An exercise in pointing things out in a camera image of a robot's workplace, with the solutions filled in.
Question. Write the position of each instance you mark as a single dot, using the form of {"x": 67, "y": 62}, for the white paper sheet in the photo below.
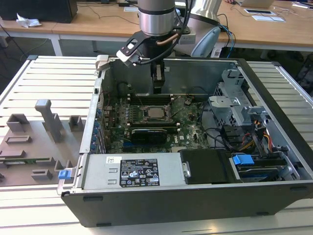
{"x": 130, "y": 9}

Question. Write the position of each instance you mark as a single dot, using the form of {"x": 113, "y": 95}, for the white paper sheets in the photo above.
{"x": 269, "y": 18}

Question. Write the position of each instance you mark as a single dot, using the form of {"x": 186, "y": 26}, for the blue disk carrier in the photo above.
{"x": 243, "y": 160}

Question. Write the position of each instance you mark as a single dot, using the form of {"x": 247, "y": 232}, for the round coin battery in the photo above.
{"x": 187, "y": 101}

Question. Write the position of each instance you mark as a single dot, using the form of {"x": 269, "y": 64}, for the black graphics card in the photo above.
{"x": 149, "y": 137}

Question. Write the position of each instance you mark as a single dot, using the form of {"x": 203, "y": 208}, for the crumpled white paper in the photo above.
{"x": 28, "y": 22}

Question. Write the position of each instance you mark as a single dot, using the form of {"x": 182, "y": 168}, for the green RAM stick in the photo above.
{"x": 29, "y": 161}

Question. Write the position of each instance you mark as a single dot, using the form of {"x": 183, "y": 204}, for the white framed tablet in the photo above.
{"x": 259, "y": 11}

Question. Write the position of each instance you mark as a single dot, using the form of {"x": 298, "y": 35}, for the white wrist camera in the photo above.
{"x": 127, "y": 55}

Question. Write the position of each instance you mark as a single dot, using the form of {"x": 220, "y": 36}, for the blue expansion slot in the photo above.
{"x": 129, "y": 146}

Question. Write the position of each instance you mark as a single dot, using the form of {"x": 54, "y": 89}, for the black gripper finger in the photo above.
{"x": 157, "y": 86}

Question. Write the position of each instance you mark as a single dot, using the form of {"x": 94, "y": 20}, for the green motherboard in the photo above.
{"x": 188, "y": 137}

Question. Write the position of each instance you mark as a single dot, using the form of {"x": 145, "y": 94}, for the black plastic shroud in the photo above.
{"x": 205, "y": 166}

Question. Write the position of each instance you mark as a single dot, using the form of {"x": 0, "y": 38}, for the black CPU socket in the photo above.
{"x": 137, "y": 112}

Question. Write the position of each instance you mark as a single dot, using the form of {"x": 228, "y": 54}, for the blue case latch tab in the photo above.
{"x": 63, "y": 175}

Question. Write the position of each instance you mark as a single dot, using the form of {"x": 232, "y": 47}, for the wooden desk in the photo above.
{"x": 29, "y": 29}
{"x": 269, "y": 31}
{"x": 97, "y": 27}

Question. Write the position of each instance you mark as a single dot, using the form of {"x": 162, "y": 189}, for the silver power supply unit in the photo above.
{"x": 97, "y": 171}

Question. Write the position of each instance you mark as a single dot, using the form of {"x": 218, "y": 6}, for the black box on desk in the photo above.
{"x": 36, "y": 9}

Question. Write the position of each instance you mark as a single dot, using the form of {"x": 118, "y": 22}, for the silver CPU plate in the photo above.
{"x": 156, "y": 112}

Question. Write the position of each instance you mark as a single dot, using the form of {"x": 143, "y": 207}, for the small white labelled box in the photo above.
{"x": 216, "y": 52}

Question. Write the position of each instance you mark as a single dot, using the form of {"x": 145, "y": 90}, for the thin metal locking lever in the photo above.
{"x": 159, "y": 119}
{"x": 140, "y": 101}

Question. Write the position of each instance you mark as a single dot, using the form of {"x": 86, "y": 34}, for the black open PC case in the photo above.
{"x": 171, "y": 208}

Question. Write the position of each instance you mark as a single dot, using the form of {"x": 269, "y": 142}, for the silver drive cage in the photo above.
{"x": 225, "y": 107}

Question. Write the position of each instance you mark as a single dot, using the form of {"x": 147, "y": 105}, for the grey parts rack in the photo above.
{"x": 24, "y": 151}

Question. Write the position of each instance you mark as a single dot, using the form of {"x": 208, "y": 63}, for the black RAM slot bank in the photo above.
{"x": 146, "y": 99}
{"x": 151, "y": 124}

